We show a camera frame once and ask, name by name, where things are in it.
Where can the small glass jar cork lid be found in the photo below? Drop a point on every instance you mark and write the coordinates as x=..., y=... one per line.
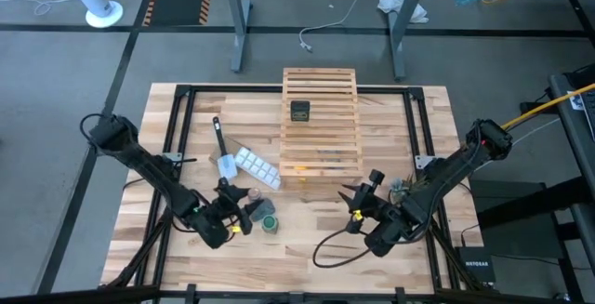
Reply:
x=254, y=194

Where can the black hazard-striped floor mat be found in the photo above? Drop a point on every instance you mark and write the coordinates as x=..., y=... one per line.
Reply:
x=179, y=6

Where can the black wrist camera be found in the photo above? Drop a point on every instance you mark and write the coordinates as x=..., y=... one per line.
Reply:
x=222, y=183
x=376, y=177

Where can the dried air plant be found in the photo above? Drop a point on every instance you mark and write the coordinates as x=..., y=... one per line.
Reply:
x=406, y=187

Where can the black side table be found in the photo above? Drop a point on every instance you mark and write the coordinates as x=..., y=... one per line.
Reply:
x=574, y=155

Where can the grey rounded square pad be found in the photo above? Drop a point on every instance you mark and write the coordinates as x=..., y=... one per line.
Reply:
x=266, y=208

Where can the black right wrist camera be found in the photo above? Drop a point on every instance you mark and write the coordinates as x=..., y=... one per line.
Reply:
x=376, y=177

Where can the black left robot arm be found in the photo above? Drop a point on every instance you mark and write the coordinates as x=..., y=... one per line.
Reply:
x=153, y=174

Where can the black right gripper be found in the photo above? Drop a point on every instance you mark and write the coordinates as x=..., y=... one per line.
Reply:
x=372, y=206

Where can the green black pepper tin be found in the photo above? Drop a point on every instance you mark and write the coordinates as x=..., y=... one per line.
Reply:
x=300, y=111

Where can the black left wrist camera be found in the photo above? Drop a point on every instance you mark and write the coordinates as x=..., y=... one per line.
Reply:
x=222, y=183

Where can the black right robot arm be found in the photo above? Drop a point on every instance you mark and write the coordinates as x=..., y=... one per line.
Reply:
x=446, y=174

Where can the black aluminium table frame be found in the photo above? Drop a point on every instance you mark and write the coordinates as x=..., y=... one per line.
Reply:
x=232, y=88

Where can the wooden slatted shelf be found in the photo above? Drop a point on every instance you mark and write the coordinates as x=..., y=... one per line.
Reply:
x=321, y=146

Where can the black power strip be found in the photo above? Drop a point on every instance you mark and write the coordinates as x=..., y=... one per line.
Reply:
x=534, y=107

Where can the white cloth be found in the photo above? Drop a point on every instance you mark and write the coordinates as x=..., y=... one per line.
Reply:
x=402, y=6

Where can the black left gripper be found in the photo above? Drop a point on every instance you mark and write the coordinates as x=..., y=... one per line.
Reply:
x=230, y=211

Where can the white ice cube tray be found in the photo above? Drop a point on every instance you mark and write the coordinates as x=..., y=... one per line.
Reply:
x=257, y=167

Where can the black network router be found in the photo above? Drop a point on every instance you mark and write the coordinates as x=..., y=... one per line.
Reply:
x=476, y=264

